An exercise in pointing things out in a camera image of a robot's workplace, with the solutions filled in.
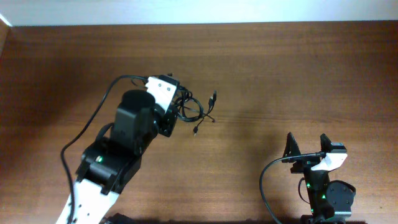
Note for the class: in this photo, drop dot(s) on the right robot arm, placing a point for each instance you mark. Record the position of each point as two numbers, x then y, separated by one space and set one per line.
330 201

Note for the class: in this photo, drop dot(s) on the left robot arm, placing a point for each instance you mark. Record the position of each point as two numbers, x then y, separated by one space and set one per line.
110 162

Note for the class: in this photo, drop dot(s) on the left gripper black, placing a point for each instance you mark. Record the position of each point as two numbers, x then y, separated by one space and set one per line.
168 125

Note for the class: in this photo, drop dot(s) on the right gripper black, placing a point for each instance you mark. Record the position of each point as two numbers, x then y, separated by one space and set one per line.
303 162

